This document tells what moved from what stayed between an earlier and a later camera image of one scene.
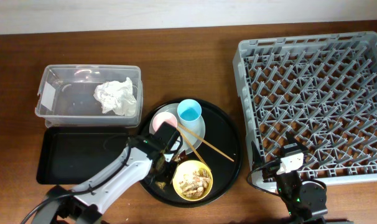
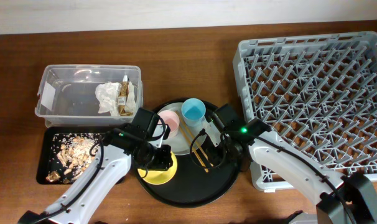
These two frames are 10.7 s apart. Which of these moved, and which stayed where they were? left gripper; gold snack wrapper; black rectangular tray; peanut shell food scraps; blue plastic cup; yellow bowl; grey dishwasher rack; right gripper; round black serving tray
Moved: peanut shell food scraps; yellow bowl; left gripper; gold snack wrapper; blue plastic cup; right gripper
Stayed: black rectangular tray; round black serving tray; grey dishwasher rack
